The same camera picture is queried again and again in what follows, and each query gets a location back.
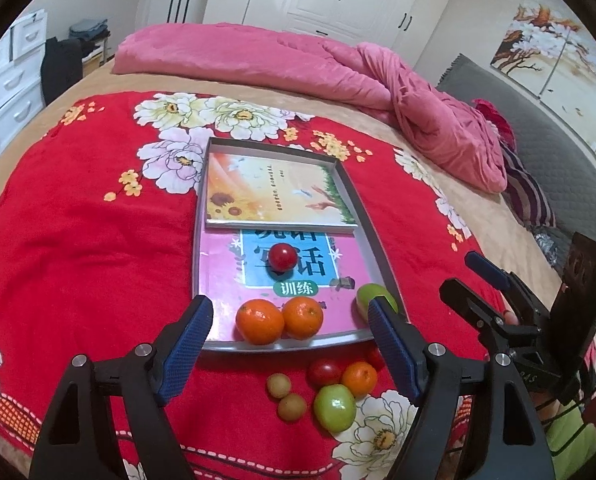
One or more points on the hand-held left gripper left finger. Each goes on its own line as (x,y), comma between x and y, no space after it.
(187,345)

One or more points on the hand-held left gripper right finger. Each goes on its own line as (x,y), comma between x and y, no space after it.
(393,350)

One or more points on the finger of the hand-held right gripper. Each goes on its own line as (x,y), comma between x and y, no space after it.
(485,266)
(470,300)

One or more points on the red tomato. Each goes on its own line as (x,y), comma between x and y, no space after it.
(375,358)
(283,256)
(324,371)

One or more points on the orange mandarin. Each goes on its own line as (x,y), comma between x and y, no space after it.
(259,321)
(359,377)
(303,316)

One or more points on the green apple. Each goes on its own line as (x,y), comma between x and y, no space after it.
(334,406)
(368,294)

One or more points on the shallow grey cardboard box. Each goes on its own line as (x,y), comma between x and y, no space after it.
(278,348)

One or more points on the small brownish green fruit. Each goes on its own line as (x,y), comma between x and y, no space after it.
(279,386)
(293,406)

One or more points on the silver patterned cloth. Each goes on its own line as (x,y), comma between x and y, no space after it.
(548,247)

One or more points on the pink and blue book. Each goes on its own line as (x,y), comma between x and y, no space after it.
(217,270)

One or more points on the purple striped pillow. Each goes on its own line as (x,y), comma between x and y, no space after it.
(528,190)

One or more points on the grey quilted headboard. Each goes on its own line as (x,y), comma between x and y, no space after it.
(553,160)

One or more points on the person's green clothing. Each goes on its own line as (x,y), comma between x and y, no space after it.
(573,440)

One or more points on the red pillow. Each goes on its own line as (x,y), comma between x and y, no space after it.
(495,120)

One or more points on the red floral blanket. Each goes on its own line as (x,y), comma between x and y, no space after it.
(77,235)

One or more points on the sunflower cover book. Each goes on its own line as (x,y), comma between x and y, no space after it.
(268,190)

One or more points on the pink quilt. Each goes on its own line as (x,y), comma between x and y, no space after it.
(278,60)

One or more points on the black garment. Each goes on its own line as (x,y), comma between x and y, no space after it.
(62,70)

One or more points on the white drawer cabinet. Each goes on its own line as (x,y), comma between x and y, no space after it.
(12,85)

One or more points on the folded clothes stack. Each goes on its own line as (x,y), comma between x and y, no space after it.
(88,30)

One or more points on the floral tree wall painting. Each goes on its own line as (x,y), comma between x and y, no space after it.
(553,55)

